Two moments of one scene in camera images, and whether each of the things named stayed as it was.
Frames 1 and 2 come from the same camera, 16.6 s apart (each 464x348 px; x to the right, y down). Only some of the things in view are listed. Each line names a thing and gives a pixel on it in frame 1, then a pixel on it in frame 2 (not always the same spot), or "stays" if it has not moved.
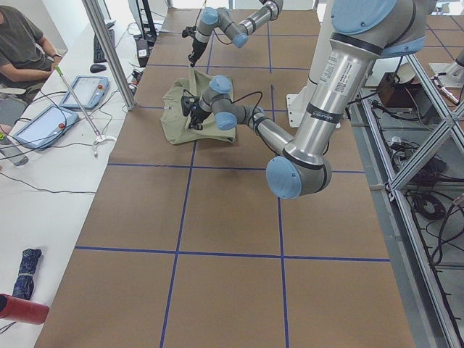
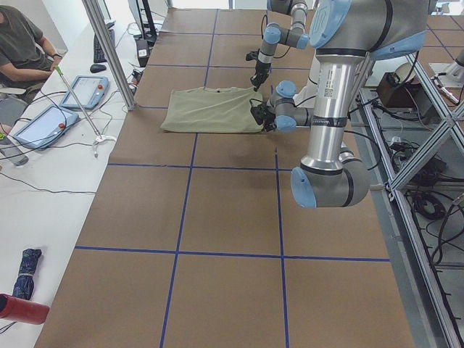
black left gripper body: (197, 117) to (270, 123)
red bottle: (22, 310) stays
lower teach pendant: (46, 127) stays
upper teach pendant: (88, 90) stays
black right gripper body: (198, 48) to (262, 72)
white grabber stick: (101, 138) stays
